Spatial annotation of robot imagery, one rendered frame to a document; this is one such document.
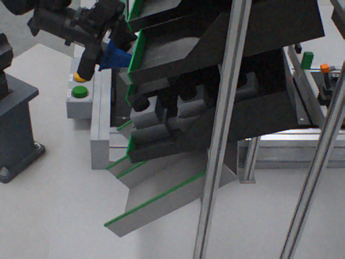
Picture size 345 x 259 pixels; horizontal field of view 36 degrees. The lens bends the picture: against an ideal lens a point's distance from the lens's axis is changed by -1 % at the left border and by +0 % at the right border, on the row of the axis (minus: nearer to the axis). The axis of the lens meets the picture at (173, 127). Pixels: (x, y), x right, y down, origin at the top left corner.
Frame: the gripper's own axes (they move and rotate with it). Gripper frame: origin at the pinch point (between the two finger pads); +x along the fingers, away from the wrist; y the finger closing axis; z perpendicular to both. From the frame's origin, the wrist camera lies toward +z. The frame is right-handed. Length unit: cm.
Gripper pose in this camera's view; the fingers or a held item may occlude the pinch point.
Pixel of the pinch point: (129, 49)
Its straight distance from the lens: 98.1
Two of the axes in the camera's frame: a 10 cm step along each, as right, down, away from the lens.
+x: 9.2, 3.8, 1.0
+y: 2.0, -6.7, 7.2
